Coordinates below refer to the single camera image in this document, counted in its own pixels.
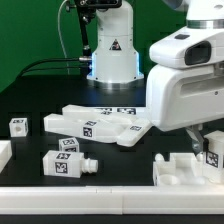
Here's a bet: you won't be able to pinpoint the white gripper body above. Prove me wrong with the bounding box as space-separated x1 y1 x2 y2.
146 28 224 131

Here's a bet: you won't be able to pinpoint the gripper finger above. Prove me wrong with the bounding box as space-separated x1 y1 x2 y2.
186 125 204 154

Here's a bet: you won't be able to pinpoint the white chair seat block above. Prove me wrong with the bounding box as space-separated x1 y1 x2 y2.
153 153 207 186

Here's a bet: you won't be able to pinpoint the white chair back frame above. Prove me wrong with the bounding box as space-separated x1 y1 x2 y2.
44 114 152 147

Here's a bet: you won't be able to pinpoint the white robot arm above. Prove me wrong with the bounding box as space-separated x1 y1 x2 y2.
87 0 224 153

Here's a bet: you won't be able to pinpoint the white flat chair panel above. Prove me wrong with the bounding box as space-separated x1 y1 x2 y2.
62 105 149 121

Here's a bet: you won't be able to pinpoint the small white tagged cube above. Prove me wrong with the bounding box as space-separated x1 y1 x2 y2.
59 137 79 152

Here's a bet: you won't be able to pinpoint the white left border block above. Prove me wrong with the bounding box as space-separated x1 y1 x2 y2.
0 140 12 173

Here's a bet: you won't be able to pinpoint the white front border rail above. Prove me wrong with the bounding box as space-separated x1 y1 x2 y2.
0 186 224 215

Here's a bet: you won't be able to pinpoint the black cables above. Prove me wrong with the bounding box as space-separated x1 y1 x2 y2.
14 57 93 79

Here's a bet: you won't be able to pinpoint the black camera stand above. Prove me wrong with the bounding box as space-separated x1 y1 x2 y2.
65 0 123 76

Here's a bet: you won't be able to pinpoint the grey cable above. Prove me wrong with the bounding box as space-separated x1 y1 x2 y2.
56 0 72 75

